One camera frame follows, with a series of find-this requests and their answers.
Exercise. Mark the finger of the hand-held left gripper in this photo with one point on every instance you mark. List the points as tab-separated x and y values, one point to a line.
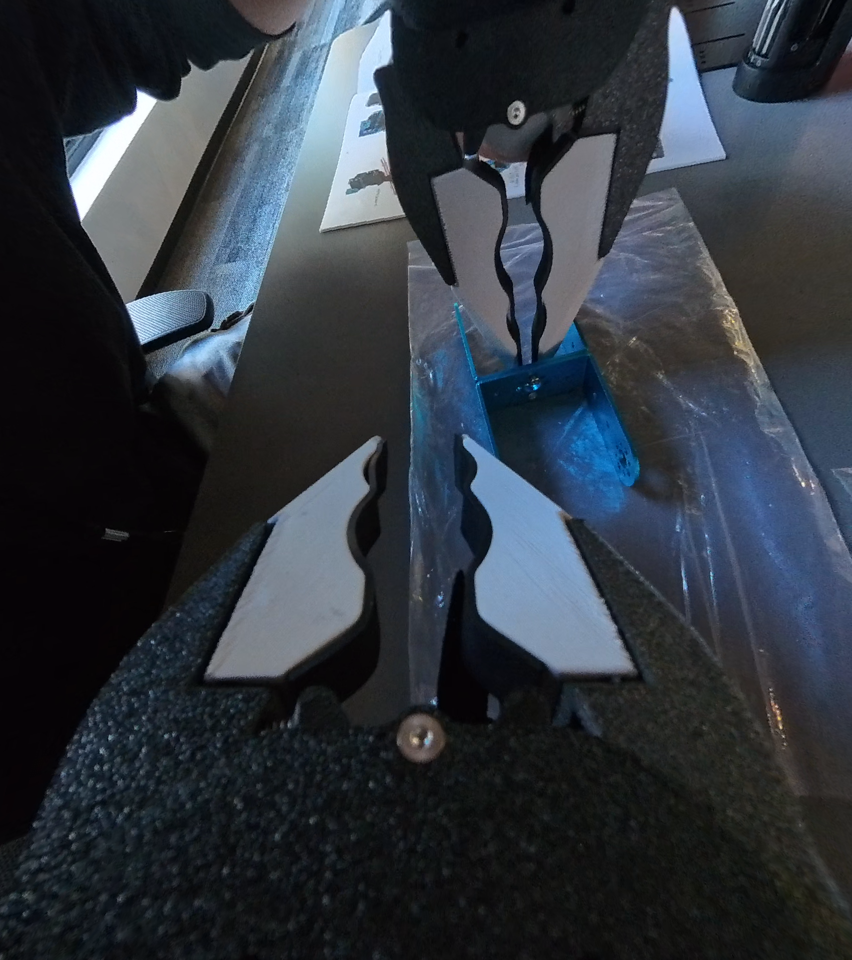
579	217
471	232

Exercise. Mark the white instruction booklet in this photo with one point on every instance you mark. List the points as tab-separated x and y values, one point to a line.
366	187

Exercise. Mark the person's left forearm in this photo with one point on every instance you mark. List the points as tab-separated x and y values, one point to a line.
268	15

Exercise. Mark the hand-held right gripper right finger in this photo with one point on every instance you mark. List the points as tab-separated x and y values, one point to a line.
546	600

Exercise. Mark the grey chair armrest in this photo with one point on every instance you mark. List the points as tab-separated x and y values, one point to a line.
170	319

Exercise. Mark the grey desk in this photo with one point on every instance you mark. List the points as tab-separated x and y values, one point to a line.
321	337

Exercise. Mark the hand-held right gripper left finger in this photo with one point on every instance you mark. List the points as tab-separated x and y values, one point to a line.
298	600

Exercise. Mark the black perforated cylinder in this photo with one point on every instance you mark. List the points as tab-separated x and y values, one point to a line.
801	52

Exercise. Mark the dark brown flat box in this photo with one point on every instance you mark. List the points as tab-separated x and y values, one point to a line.
718	30

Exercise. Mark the clear plastic bag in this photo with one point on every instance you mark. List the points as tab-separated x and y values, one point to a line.
696	375

